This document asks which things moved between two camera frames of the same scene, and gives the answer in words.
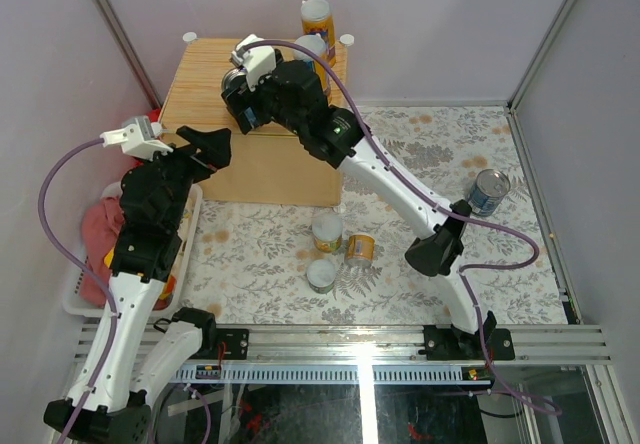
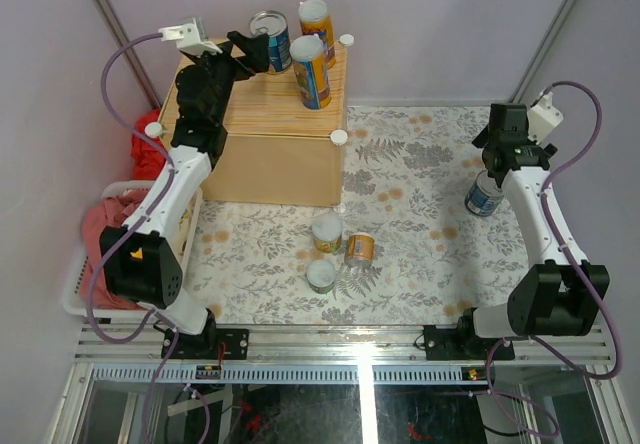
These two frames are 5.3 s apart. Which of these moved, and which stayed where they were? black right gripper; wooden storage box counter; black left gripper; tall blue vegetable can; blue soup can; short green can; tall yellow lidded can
Moved: blue soup can; black right gripper; black left gripper
Stayed: short green can; tall blue vegetable can; tall yellow lidded can; wooden storage box counter
